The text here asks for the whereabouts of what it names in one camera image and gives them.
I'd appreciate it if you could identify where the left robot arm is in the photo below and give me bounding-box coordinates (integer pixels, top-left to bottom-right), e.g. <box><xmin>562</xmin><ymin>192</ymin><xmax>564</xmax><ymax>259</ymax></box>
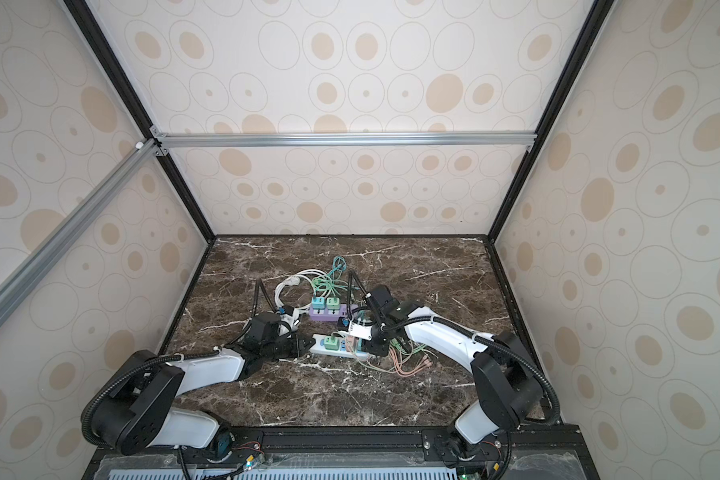
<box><xmin>80</xmin><ymin>312</ymin><xmax>316</xmax><ymax>461</ymax></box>

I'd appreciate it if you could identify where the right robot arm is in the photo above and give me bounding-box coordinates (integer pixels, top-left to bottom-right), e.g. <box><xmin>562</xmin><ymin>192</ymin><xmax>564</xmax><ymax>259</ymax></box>
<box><xmin>361</xmin><ymin>285</ymin><xmax>561</xmax><ymax>445</ymax></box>

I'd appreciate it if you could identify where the left aluminium rail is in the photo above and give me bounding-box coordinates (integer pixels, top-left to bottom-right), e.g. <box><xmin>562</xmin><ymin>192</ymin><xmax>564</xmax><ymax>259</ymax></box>
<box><xmin>0</xmin><ymin>139</ymin><xmax>158</xmax><ymax>328</ymax></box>

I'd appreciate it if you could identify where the white blue power strip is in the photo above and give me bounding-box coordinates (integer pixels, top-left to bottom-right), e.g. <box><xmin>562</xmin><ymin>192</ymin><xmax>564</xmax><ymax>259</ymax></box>
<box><xmin>309</xmin><ymin>334</ymin><xmax>370</xmax><ymax>361</ymax></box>

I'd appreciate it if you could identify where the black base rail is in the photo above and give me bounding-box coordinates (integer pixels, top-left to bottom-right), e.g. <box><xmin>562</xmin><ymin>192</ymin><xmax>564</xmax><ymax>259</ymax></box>
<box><xmin>83</xmin><ymin>425</ymin><xmax>599</xmax><ymax>479</ymax></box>

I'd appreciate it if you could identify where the purple strip white cord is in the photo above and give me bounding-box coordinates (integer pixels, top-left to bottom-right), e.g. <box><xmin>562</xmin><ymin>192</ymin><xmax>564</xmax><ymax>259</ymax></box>
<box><xmin>273</xmin><ymin>269</ymin><xmax>328</xmax><ymax>316</ymax></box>

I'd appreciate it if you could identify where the light green charger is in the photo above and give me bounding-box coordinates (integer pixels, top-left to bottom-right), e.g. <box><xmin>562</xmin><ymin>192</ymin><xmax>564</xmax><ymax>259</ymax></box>
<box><xmin>322</xmin><ymin>336</ymin><xmax>341</xmax><ymax>351</ymax></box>

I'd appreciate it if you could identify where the teal charger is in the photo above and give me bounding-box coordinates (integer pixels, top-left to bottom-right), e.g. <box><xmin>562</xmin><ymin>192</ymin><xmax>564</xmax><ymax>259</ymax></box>
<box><xmin>311</xmin><ymin>296</ymin><xmax>326</xmax><ymax>310</ymax></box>

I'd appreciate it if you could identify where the purple power strip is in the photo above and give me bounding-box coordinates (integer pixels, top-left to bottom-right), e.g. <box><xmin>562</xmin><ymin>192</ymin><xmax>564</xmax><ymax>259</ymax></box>
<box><xmin>308</xmin><ymin>304</ymin><xmax>347</xmax><ymax>324</ymax></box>

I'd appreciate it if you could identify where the pink usb cable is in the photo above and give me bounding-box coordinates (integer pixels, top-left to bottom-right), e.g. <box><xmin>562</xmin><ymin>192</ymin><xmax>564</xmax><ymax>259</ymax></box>
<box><xmin>371</xmin><ymin>347</ymin><xmax>436</xmax><ymax>379</ymax></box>

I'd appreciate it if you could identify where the horizontal aluminium rail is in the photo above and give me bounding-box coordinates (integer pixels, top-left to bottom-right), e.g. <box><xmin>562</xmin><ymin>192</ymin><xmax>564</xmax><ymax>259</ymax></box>
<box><xmin>157</xmin><ymin>131</ymin><xmax>536</xmax><ymax>148</ymax></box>

